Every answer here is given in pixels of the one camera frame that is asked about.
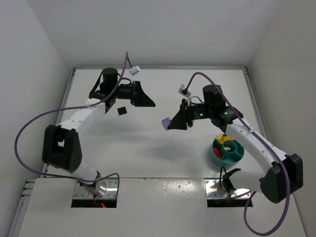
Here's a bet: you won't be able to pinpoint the purple lego block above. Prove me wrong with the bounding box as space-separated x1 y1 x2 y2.
161 117 171 131

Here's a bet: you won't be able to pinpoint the yellow lego piece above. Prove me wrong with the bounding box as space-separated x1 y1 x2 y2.
215 134 226 144

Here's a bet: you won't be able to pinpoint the yellow lego plate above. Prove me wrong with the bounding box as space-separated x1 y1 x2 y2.
223 134 234 143

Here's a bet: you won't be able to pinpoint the red lego piece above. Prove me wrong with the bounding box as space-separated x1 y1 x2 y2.
213 147 222 160

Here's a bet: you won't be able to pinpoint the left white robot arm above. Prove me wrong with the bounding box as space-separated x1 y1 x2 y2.
42 68 155 186

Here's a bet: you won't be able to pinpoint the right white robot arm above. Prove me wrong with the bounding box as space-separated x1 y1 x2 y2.
162 84 303 203

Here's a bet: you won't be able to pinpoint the teal divided round container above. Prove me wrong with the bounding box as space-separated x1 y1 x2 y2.
209 139 244 168

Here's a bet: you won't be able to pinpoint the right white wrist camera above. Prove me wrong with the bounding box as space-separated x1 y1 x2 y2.
178 84 191 98

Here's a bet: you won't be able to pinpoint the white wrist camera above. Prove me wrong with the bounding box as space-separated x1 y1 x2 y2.
129 66 141 76
178 84 191 98

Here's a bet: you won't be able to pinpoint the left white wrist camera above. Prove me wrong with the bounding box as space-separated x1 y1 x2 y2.
129 66 141 76

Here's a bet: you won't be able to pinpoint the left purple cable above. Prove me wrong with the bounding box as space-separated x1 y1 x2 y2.
14 51 132 185

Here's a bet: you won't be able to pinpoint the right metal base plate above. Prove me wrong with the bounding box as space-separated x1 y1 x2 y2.
204 179 251 200

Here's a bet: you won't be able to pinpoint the metal base plate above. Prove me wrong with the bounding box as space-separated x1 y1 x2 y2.
73 178 118 200
204 179 251 200

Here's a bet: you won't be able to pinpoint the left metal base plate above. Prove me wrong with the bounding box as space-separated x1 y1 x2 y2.
73 178 118 200

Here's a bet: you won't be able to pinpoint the red wires under base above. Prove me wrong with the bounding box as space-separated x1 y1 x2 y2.
92 196 107 208

